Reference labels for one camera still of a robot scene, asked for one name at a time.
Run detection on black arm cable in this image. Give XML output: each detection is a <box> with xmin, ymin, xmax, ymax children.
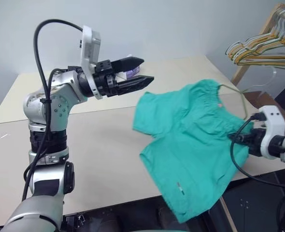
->
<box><xmin>230</xmin><ymin>113</ymin><xmax>285</xmax><ymax>190</ymax></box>
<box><xmin>21</xmin><ymin>19</ymin><xmax>84</xmax><ymax>201</ymax></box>

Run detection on bunch of wire hangers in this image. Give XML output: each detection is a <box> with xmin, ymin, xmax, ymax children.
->
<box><xmin>225</xmin><ymin>9</ymin><xmax>285</xmax><ymax>58</ymax></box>

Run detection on purple tissue box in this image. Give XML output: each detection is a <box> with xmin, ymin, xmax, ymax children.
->
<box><xmin>115</xmin><ymin>67</ymin><xmax>141</xmax><ymax>82</ymax></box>

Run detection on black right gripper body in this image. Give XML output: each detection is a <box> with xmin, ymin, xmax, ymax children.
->
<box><xmin>228</xmin><ymin>128</ymin><xmax>264</xmax><ymax>158</ymax></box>

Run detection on olive clothes hanger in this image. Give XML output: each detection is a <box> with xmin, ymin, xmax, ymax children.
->
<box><xmin>218</xmin><ymin>83</ymin><xmax>250</xmax><ymax>120</ymax></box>

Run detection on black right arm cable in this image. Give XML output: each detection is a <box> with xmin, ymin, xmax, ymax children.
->
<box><xmin>230</xmin><ymin>113</ymin><xmax>285</xmax><ymax>190</ymax></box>

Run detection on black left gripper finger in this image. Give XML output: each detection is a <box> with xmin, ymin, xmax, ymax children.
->
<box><xmin>115</xmin><ymin>75</ymin><xmax>155</xmax><ymax>94</ymax></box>
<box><xmin>110</xmin><ymin>56</ymin><xmax>145</xmax><ymax>73</ymax></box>

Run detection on green shorts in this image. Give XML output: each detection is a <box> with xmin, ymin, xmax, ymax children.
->
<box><xmin>132</xmin><ymin>79</ymin><xmax>254</xmax><ymax>223</ymax></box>

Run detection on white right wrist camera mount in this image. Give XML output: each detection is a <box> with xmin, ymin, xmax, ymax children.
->
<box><xmin>257</xmin><ymin>105</ymin><xmax>285</xmax><ymax>160</ymax></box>

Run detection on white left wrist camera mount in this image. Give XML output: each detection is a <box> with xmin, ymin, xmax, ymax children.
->
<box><xmin>79</xmin><ymin>25</ymin><xmax>103</xmax><ymax>100</ymax></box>

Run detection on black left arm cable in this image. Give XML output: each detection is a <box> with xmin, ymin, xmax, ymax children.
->
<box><xmin>21</xmin><ymin>19</ymin><xmax>84</xmax><ymax>201</ymax></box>

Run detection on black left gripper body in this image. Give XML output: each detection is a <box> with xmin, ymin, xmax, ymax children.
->
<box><xmin>93</xmin><ymin>59</ymin><xmax>120</xmax><ymax>97</ymax></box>

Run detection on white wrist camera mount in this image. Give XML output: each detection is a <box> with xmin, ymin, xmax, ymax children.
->
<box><xmin>257</xmin><ymin>105</ymin><xmax>285</xmax><ymax>160</ymax></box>
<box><xmin>79</xmin><ymin>25</ymin><xmax>103</xmax><ymax>100</ymax></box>

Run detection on wooden clothes rack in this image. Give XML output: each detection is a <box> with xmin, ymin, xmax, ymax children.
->
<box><xmin>230</xmin><ymin>2</ymin><xmax>285</xmax><ymax>85</ymax></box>

